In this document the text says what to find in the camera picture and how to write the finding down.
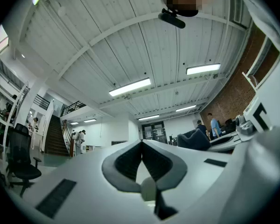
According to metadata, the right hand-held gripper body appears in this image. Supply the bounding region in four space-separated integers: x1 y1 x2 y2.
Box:
235 96 273 141

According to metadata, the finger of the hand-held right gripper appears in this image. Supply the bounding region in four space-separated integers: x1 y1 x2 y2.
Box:
207 138 241 153
217 131 238 141

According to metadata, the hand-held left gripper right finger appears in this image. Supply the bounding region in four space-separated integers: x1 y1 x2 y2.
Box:
142 139 233 220

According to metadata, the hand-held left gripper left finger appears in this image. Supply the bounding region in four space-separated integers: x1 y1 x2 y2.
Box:
23 139 156 224

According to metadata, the dark grey cloth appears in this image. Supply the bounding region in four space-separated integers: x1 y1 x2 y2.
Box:
176 128 212 152

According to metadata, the black mesh office chair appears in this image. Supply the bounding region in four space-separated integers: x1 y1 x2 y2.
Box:
6 123 42 197

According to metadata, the dark staircase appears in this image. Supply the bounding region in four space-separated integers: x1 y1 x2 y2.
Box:
44 114 71 157

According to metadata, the person's white coat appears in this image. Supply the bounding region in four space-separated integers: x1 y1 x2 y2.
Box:
220 125 280 224

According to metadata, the glass double door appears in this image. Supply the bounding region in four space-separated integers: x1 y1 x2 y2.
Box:
141 121 166 145

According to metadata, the black mezzanine railing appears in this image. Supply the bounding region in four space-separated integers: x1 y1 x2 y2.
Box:
61 100 87 117

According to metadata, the person's right arm white sleeve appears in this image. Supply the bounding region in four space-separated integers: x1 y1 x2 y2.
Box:
233 0 280 53

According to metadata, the white storage shelf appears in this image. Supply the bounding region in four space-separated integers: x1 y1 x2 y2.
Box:
0 77 18 132

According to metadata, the skylight window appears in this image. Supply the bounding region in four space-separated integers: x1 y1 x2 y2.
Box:
0 24 10 54

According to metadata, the white window frame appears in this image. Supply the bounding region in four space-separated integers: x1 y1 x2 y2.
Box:
241 36 280 91

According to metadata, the black head camera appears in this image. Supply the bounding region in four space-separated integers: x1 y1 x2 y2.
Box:
158 7 186 29

